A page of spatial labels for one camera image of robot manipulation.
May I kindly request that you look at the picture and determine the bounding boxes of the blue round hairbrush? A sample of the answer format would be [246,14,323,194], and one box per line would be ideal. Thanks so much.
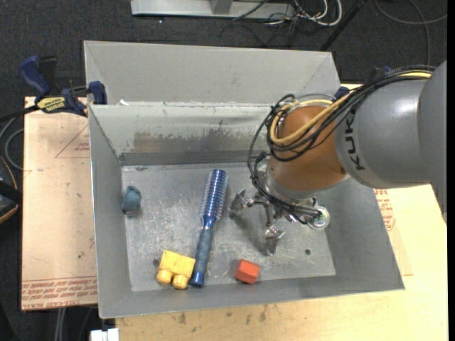
[188,168,230,288]

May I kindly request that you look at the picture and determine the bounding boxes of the grey metal bin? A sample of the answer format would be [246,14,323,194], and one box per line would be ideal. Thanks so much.
[83,40,405,320]

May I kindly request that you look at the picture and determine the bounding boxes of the red cube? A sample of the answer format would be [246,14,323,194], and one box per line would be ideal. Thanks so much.
[234,259,261,285]

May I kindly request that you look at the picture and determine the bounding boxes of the brown cardboard board, red print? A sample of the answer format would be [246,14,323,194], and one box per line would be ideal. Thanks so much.
[21,96,414,312]

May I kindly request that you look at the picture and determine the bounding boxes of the clear glass ball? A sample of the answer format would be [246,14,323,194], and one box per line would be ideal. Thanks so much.
[306,206,331,231]

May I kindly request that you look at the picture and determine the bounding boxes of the yellow toy building block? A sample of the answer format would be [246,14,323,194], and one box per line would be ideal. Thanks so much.
[156,249,197,291]

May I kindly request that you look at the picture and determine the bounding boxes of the blue-grey soft lump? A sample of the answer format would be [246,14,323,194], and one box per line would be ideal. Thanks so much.
[120,185,142,217]

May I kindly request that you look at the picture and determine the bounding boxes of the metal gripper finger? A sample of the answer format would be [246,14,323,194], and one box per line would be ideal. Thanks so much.
[263,223,287,257]
[228,188,255,220]

